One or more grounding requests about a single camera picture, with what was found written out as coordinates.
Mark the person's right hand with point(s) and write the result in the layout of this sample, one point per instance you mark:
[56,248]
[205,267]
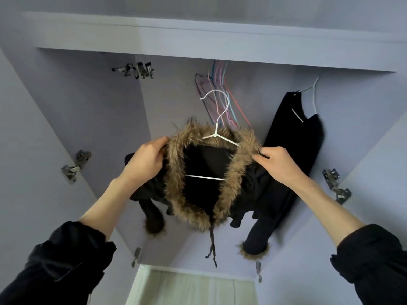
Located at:
[283,167]

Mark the person's left hand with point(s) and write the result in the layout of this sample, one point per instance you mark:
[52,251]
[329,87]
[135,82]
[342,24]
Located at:
[147,163]

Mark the black fur-trimmed jacket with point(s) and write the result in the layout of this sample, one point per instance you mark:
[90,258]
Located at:
[238,162]

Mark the light grey wardrobe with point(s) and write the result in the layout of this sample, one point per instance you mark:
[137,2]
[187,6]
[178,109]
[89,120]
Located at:
[38,123]

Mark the grey wardrobe shelf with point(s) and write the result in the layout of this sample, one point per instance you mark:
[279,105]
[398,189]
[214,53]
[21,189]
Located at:
[222,41]

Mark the cluster of metal clips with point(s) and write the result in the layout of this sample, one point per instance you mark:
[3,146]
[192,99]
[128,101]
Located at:
[137,70]

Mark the bunch of pastel hangers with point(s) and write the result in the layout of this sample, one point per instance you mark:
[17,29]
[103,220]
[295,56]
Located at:
[219,73]

